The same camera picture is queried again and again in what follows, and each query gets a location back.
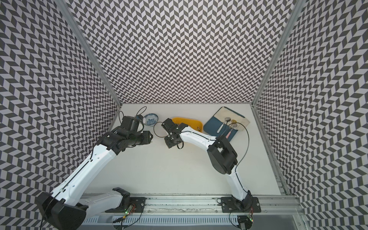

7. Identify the beige cloth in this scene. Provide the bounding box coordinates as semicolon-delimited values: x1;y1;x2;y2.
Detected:
214;106;250;131

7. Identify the gold spoon green handle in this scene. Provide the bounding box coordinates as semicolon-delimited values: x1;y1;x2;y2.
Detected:
223;119;237;139

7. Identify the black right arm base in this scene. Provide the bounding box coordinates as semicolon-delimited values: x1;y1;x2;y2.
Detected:
220;191;262;213

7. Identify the blue patterned ceramic bowl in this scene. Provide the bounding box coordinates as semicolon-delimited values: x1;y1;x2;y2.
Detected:
143;113;159;127

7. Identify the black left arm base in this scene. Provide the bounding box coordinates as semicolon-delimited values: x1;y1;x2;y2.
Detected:
105;187;147;213

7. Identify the yellow plastic storage box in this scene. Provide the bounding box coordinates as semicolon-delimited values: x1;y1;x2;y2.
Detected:
172;117;203;132

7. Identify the teal plastic tray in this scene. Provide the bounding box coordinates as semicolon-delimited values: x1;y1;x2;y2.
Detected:
203;115;239;141

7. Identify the aluminium corner post right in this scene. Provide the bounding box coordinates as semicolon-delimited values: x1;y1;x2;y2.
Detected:
252;0;307;107

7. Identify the aluminium corner post left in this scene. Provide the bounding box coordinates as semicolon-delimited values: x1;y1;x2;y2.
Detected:
54;0;121;106

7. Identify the pink handled silver spoon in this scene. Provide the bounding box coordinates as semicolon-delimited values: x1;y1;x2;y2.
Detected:
226;124;237;139

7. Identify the white handled silver spoon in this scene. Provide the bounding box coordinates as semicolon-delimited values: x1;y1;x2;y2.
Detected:
217;117;231;134

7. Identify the black long spoon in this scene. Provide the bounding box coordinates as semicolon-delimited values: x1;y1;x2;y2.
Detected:
220;120;231;137

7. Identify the aluminium front rail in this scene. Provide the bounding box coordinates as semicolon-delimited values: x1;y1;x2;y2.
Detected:
61;194;305;216

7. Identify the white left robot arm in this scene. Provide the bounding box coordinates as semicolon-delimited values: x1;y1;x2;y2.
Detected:
35;115;153;230

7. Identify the aluminium corner post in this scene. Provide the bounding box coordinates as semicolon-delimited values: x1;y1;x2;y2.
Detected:
252;0;307;107
54;0;121;106

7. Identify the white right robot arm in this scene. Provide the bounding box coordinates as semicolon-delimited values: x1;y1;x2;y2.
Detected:
161;118;252;201

